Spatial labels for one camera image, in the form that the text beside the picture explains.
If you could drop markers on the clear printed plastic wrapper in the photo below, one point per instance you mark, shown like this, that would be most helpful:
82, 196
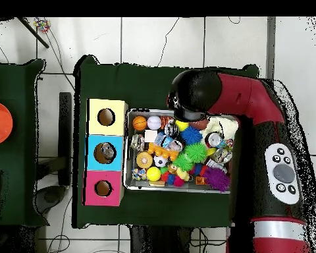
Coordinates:
167, 141

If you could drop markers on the orange toy building block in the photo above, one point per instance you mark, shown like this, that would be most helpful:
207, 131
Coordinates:
160, 152

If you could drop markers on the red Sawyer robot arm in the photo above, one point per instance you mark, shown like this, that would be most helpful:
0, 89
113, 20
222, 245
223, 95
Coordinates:
239, 97

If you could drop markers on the wooden box with three holes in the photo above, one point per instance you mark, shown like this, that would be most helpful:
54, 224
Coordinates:
105, 130

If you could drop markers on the silver mesh bin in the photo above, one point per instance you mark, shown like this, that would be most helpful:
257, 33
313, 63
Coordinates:
139, 184

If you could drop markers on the white toy baseball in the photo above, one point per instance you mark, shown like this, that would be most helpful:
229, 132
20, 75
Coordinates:
154, 122

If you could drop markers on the smooth yellow ball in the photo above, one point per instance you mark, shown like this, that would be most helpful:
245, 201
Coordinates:
183, 126

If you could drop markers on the orange toy basketball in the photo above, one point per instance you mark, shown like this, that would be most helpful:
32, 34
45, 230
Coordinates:
139, 123

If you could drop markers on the brown toy football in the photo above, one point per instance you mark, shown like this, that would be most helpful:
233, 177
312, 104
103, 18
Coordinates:
200, 125

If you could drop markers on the blue koosh ball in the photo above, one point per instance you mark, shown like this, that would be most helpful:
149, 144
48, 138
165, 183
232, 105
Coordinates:
191, 135

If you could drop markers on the dark green tablecloth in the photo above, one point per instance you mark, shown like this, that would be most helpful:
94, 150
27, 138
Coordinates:
13, 184
121, 87

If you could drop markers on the yellow tennis ball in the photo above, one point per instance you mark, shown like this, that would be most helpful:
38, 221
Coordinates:
153, 174

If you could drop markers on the purple spiky ball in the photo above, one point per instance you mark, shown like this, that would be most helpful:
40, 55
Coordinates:
216, 179

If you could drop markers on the black rod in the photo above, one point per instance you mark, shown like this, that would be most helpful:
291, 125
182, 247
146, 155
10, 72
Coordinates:
33, 32

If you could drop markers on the orange plastic bowl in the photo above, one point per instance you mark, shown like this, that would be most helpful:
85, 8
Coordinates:
0, 122

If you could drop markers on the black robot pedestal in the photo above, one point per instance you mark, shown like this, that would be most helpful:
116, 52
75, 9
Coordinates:
158, 241

